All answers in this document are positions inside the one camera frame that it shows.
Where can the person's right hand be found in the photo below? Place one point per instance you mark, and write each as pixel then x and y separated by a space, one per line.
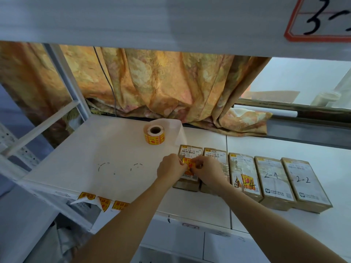
pixel 212 172

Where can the person's left hand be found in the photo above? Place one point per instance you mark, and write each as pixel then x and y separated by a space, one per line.
pixel 168 168

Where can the person's right fingers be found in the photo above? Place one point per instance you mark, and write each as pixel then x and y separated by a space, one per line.
pixel 199 164

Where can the person's left fingers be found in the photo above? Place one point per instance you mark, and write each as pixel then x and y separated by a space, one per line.
pixel 181 164

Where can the yellow red sticker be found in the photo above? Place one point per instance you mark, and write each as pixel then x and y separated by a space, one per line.
pixel 189 164
pixel 120 205
pixel 104 203
pixel 86 196

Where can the person's left forearm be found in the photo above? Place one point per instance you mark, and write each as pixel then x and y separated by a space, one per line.
pixel 129 221

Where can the person's right forearm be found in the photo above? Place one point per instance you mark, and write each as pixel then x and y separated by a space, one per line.
pixel 268 224

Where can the brown parcel with barcode label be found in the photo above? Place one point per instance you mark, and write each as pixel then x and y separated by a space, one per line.
pixel 189 180
pixel 219 158

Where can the white sticker backing strip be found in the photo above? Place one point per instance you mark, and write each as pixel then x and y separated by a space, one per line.
pixel 175 132

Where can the roll of yellow red stickers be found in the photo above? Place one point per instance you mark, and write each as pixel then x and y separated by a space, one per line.
pixel 155 137

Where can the brown parcel with yellow sticker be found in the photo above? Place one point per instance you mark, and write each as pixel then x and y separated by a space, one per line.
pixel 245 175

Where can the small red bordered shelf label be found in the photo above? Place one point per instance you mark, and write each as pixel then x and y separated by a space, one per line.
pixel 190 226

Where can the brown parcel with handwritten label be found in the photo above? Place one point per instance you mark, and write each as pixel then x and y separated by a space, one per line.
pixel 304 180
pixel 274 180

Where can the orange floral curtain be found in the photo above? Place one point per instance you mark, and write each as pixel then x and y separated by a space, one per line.
pixel 164 84

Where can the white plastic bottle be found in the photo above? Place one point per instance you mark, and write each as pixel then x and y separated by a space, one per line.
pixel 326 98

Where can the white shelf board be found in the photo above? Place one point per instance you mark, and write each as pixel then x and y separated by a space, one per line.
pixel 153 21

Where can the red bordered handwritten label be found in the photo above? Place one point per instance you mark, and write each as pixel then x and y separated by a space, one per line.
pixel 318 21

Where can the metal window rail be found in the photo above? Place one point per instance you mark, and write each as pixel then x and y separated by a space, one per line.
pixel 296 108

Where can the white metal shelf frame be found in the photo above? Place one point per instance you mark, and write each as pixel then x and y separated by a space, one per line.
pixel 68 87

